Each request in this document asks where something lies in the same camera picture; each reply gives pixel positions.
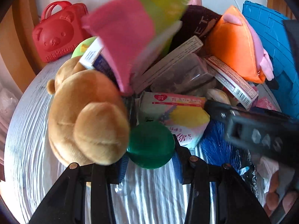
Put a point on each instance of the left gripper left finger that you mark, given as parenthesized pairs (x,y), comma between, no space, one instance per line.
(65,201)

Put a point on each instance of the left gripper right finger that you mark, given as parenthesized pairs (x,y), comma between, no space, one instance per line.
(217,193)

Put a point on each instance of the orange pink flamingo plush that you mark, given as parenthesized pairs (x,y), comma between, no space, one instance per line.
(234,41)

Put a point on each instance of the green label dark bottle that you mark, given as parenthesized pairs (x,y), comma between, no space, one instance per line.
(151,145)

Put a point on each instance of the green pink wipes pack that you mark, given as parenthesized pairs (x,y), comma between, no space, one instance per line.
(133,33)

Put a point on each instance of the white red barcode box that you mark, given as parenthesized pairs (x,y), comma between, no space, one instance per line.
(231,80)

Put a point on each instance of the blue bristle brush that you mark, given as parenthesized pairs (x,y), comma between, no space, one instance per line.
(217,151)

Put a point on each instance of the brown teddy bear plush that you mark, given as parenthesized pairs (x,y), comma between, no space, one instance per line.
(88,120)

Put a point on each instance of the dark transparent plastic box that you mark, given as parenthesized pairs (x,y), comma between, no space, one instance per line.
(188,73)

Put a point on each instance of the blue plastic crate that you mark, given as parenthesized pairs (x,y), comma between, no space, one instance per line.
(268,24)

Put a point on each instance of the long white medicine box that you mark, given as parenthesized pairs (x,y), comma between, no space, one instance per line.
(191,45)

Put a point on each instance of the blue white small box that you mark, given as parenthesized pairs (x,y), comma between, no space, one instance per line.
(93,59)

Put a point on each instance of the light green round plush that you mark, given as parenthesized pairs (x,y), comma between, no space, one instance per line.
(82,47)

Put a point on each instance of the red bear plastic case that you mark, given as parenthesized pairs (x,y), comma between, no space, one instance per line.
(59,30)

